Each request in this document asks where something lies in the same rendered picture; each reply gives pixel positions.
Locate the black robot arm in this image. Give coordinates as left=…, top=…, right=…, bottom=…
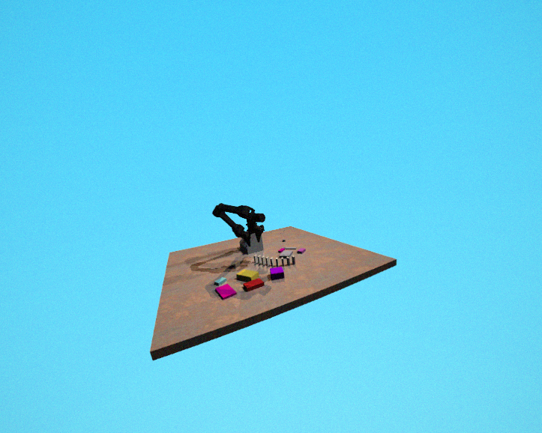
left=212, top=203, right=265, bottom=237

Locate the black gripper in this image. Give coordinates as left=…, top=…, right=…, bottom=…
left=240, top=222, right=262, bottom=246

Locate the purple block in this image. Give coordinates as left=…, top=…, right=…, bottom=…
left=270, top=267, right=285, bottom=280

